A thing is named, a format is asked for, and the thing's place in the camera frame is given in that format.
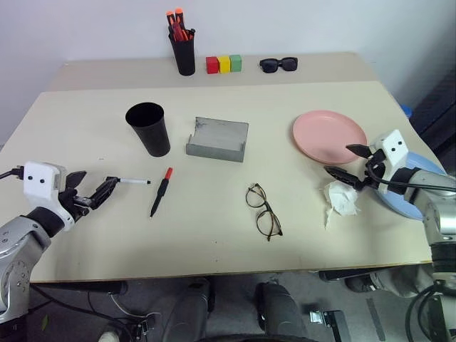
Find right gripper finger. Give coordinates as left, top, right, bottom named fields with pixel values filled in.
left=346, top=143, right=375, bottom=160
left=324, top=165, right=365, bottom=190

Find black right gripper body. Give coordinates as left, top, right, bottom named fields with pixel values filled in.
left=361, top=148, right=390, bottom=190

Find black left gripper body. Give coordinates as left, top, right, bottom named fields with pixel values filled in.
left=58, top=187, right=99, bottom=224

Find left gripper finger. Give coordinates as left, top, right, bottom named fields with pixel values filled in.
left=66, top=170, right=88, bottom=190
left=88, top=176, right=119, bottom=210

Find white tissue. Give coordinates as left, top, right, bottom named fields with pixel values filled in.
left=322, top=180, right=361, bottom=231

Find white marker with black cap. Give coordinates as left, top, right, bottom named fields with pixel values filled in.
left=116, top=177, right=152, bottom=186

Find pink plate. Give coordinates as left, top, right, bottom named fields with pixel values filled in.
left=292, top=110, right=368, bottom=165

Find black pen with red cap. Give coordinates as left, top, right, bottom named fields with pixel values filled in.
left=149, top=167, right=174, bottom=218

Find tortoiseshell eyeglasses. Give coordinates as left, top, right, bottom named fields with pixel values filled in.
left=245, top=182, right=284, bottom=242

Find grey glasses case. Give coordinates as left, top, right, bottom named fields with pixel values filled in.
left=185, top=115, right=249, bottom=164

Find light blue plate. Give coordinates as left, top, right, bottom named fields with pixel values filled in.
left=370, top=151, right=448, bottom=220

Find wide black plastic cup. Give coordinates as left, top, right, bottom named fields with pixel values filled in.
left=125, top=102, right=172, bottom=157

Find black table crossbar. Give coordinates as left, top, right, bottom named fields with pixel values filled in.
left=318, top=269, right=375, bottom=282
left=31, top=280, right=128, bottom=296

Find black shoe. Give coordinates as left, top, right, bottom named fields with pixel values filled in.
left=346, top=274, right=379, bottom=294

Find grey trouser leg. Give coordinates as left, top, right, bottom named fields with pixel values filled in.
left=370, top=265, right=434, bottom=299

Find black sunglasses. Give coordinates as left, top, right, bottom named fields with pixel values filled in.
left=259, top=56, right=299, bottom=74

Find black power strip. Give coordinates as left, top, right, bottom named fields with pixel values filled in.
left=130, top=318, right=156, bottom=338

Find dark rounded grey shape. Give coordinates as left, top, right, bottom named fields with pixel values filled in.
left=162, top=277, right=216, bottom=342
left=254, top=281, right=309, bottom=342

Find grey floor tape strip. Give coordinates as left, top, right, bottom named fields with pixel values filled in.
left=366, top=298, right=386, bottom=342

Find tall black pen holder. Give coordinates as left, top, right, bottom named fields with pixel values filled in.
left=168, top=30, right=197, bottom=76

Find red marker pen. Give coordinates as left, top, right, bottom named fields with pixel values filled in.
left=171, top=23, right=190, bottom=42

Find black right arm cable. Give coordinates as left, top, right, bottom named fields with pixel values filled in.
left=365, top=156, right=456, bottom=195

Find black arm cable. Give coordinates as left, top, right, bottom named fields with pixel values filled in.
left=0, top=166, right=25, bottom=180
left=365, top=156, right=456, bottom=195

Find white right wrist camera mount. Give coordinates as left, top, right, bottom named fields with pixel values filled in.
left=369, top=129, right=410, bottom=196

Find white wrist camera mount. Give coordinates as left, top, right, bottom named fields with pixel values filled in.
left=23, top=161, right=76, bottom=232
left=369, top=129, right=410, bottom=196

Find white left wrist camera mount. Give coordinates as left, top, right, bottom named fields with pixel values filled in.
left=23, top=161, right=76, bottom=232

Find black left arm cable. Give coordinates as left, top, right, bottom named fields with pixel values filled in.
left=0, top=166, right=25, bottom=180

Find black foot with metal bracket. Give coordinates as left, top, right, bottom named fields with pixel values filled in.
left=309, top=309, right=348, bottom=342

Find black looping floor cable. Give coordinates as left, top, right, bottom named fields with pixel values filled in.
left=407, top=279, right=446, bottom=342

